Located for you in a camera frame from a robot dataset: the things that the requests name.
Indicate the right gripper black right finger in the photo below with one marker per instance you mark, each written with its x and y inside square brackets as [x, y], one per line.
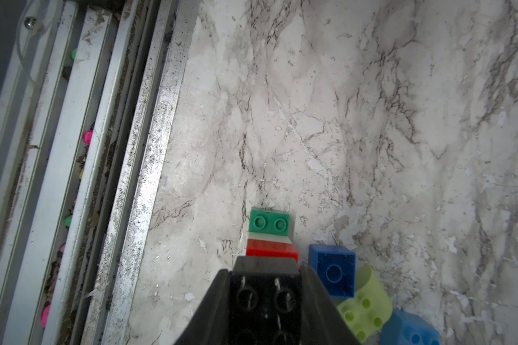
[321, 320]

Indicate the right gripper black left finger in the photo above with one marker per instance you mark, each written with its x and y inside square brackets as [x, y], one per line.
[210, 323]

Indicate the lime green lego brick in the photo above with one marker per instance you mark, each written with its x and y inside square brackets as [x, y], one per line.
[370, 309]

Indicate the black lego brick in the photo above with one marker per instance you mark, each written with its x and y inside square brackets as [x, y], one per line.
[265, 301]

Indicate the light blue lego brick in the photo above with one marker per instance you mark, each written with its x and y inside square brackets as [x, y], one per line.
[408, 329]

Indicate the red lego brick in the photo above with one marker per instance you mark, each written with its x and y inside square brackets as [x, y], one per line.
[263, 248]

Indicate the green lego base brick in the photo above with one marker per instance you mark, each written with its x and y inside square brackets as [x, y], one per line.
[269, 222]

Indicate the cream lego brick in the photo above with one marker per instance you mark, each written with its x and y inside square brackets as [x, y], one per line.
[269, 237]

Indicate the dark blue lego brick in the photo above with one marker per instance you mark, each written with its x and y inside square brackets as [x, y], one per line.
[335, 267]

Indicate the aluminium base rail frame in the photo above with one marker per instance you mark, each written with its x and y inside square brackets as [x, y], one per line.
[86, 112]

